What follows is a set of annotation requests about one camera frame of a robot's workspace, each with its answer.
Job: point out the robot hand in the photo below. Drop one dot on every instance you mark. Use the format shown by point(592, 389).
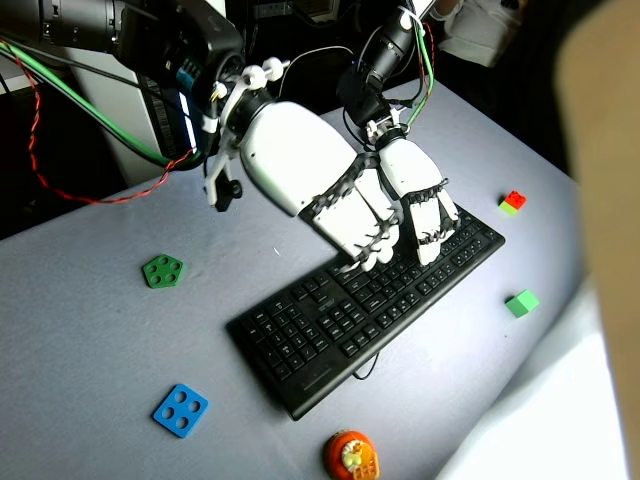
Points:
point(295, 155)
point(410, 170)

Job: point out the red and green toy brick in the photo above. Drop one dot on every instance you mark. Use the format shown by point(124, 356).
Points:
point(514, 200)

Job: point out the white zip tie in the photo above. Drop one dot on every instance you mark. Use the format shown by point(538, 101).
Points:
point(411, 20)

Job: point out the person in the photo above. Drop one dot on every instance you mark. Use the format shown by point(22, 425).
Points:
point(480, 30)

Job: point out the black computer keyboard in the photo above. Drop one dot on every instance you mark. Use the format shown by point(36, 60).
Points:
point(350, 315)

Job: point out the green cube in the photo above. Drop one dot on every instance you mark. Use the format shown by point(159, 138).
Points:
point(522, 303)

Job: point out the green pentagon block with holes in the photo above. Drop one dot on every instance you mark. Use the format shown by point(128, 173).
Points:
point(163, 272)

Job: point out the beige blurred panel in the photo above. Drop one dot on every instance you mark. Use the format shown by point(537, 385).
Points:
point(605, 150)

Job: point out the grey table cloth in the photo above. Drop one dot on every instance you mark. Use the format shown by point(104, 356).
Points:
point(100, 340)

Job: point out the white sheet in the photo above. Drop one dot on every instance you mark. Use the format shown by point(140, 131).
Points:
point(550, 410)

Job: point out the blue square block with holes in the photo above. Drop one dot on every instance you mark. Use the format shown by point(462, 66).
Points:
point(181, 411)

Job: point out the orange toy cake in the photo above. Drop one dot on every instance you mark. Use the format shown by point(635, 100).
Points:
point(337, 452)

